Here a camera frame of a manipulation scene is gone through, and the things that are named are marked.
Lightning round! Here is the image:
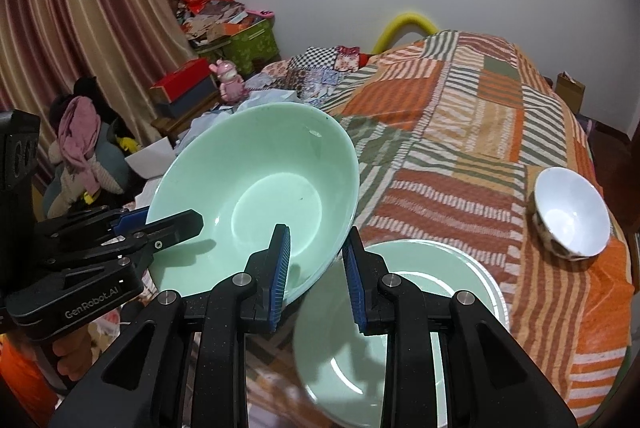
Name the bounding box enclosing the green storage box with clutter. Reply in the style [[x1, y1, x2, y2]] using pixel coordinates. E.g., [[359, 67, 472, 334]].
[[175, 0, 271, 50]]

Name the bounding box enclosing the teal plush toy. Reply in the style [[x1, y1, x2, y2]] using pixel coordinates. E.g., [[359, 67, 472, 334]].
[[42, 115, 147, 219]]

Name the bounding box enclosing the wooden side table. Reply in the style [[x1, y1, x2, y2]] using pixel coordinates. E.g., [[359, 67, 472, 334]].
[[150, 101, 226, 145]]

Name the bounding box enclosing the green patterned box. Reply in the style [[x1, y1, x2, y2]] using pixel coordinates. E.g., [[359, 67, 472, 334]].
[[220, 16, 278, 76]]

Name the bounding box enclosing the white plate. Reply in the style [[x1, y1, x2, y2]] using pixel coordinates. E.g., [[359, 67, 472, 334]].
[[370, 238, 512, 339]]

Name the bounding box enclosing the black plush toy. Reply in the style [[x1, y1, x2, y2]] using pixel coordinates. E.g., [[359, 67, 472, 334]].
[[49, 76, 103, 120]]

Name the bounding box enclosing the orange striped patchwork blanket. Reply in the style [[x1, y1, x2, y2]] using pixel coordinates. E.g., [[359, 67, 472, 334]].
[[240, 30, 636, 428]]

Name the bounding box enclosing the grey box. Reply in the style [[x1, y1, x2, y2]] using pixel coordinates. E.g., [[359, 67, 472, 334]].
[[160, 81, 222, 119]]

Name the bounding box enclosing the white bowl with patterned outside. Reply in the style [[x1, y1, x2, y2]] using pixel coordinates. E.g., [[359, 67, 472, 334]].
[[531, 167, 612, 261]]

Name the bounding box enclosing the person's left hand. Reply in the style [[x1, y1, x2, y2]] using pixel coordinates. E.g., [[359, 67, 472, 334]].
[[47, 325, 110, 393]]

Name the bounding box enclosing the green bowl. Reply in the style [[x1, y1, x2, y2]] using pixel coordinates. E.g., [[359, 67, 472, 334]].
[[145, 102, 361, 313]]

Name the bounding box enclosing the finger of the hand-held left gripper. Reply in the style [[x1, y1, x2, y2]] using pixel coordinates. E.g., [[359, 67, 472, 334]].
[[35, 205, 150, 242], [42, 209, 206, 271]]

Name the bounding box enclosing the red box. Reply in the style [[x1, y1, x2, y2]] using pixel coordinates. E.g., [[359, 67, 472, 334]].
[[149, 58, 217, 102]]

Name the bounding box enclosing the green plate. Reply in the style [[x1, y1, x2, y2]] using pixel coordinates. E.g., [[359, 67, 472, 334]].
[[292, 239, 506, 428]]

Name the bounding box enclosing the striped curtain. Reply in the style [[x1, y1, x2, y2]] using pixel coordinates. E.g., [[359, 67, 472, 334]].
[[0, 0, 198, 144]]

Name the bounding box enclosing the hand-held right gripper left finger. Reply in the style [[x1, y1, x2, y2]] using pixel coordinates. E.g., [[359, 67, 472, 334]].
[[47, 223, 293, 428]]

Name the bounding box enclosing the pink cloth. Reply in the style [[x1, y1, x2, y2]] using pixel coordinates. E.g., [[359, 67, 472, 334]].
[[56, 96, 124, 196]]

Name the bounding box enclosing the brown paper bag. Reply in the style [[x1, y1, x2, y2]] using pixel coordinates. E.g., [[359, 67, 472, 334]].
[[554, 71, 587, 115]]

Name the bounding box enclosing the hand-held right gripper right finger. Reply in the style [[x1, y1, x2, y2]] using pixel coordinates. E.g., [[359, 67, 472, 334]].
[[341, 225, 578, 428]]

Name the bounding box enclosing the pink toy figure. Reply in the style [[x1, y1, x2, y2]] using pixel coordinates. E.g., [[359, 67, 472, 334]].
[[209, 58, 249, 104]]

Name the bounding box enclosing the yellow foam tube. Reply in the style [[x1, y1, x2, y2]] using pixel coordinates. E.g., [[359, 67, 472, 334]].
[[372, 13, 441, 55]]

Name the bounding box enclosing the checkered patterned quilt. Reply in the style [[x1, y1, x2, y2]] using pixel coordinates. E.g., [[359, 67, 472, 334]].
[[260, 44, 373, 102]]

